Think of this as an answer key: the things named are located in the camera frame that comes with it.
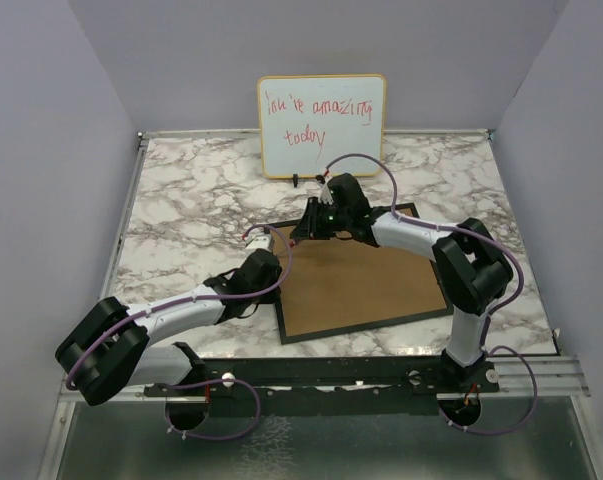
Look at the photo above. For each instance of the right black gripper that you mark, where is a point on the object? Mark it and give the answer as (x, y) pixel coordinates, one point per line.
(308, 227)

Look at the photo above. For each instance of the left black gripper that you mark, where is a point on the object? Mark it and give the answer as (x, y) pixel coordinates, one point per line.
(272, 298)

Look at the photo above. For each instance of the black picture frame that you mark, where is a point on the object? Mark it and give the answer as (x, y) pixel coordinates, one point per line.
(340, 286)

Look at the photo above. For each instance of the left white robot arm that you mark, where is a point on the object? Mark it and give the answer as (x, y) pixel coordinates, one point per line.
(199, 307)

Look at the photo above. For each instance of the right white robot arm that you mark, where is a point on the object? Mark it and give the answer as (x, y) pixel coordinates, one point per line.
(473, 271)

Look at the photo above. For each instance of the black whiteboard stand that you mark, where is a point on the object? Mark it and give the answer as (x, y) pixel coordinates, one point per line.
(295, 180)

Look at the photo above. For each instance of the yellow-framed whiteboard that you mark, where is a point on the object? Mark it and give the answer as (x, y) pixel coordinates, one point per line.
(308, 121)

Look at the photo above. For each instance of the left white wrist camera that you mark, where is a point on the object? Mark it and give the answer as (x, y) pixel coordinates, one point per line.
(259, 241)

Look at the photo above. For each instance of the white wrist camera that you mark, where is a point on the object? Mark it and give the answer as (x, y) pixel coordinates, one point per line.
(325, 197)
(259, 241)

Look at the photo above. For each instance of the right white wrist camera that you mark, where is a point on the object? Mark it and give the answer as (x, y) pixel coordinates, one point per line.
(325, 197)

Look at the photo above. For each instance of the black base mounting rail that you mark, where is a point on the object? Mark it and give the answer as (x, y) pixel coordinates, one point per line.
(324, 386)

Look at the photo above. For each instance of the aluminium table edge rail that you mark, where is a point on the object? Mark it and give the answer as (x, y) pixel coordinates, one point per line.
(116, 240)

